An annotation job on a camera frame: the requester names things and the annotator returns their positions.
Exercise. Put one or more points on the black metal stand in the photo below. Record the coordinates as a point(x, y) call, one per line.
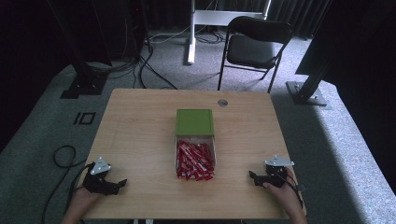
point(306, 91)
point(84, 84)

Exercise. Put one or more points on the black equipment case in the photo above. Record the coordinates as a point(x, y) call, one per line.
point(124, 29)

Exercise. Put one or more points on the black folding chair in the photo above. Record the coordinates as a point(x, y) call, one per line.
point(252, 49)

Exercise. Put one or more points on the person's right hand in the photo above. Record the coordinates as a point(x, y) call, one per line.
point(284, 193)

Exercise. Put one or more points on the person's left hand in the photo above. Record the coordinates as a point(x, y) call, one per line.
point(84, 196)

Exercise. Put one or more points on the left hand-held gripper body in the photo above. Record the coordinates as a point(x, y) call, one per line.
point(97, 180)

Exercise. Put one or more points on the dark curtain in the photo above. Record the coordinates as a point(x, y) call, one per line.
point(299, 15)

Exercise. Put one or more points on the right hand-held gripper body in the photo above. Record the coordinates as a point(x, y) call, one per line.
point(275, 169)

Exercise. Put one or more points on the green box sleeve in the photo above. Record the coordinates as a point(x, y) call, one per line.
point(195, 122)

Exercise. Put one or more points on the white desk frame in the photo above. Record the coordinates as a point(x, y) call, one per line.
point(191, 37)

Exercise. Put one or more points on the pile of red packets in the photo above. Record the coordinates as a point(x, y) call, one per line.
point(195, 161)

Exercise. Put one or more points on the white box drawer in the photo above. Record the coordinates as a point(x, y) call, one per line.
point(195, 138)

